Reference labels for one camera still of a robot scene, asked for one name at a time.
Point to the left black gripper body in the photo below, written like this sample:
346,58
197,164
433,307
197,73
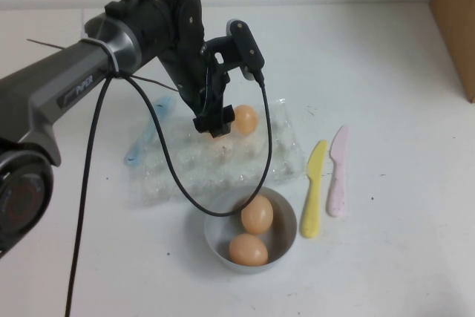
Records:
193,83

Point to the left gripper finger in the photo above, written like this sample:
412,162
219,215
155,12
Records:
227,120
202,126

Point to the left grey black robot arm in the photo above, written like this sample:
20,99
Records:
55,79

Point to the clear plastic egg tray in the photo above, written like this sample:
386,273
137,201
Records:
208,172

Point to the brown cardboard box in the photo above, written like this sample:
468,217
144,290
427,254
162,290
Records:
454,27

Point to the light blue plastic spoon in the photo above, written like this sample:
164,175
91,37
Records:
138,147

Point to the grey round bowl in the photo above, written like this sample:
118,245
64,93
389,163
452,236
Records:
285,220

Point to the yellow plastic knife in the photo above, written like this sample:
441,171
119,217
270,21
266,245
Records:
313,198

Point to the pink plastic knife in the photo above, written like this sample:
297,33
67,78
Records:
338,183

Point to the black camera bracket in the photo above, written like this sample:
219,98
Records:
222,49

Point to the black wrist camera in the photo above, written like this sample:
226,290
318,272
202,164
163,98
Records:
245,48

